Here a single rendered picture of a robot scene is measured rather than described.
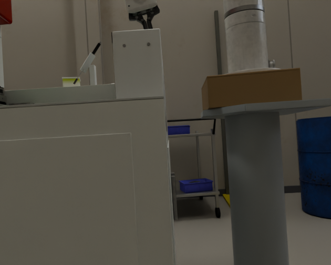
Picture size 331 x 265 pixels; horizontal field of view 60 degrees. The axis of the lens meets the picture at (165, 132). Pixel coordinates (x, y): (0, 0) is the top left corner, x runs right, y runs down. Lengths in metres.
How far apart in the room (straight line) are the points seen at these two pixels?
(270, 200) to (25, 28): 3.76
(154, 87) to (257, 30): 0.44
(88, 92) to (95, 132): 0.66
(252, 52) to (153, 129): 0.48
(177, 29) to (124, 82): 3.12
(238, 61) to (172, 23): 2.85
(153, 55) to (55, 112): 0.21
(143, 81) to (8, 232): 0.36
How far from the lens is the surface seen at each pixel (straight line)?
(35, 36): 4.10
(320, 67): 3.87
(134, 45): 0.58
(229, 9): 0.94
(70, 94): 1.18
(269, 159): 0.85
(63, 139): 0.52
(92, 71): 1.19
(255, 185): 0.85
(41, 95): 1.22
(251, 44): 0.89
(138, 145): 0.49
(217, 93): 0.80
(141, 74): 0.57
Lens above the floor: 0.75
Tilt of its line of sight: 1 degrees up
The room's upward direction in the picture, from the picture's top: 3 degrees counter-clockwise
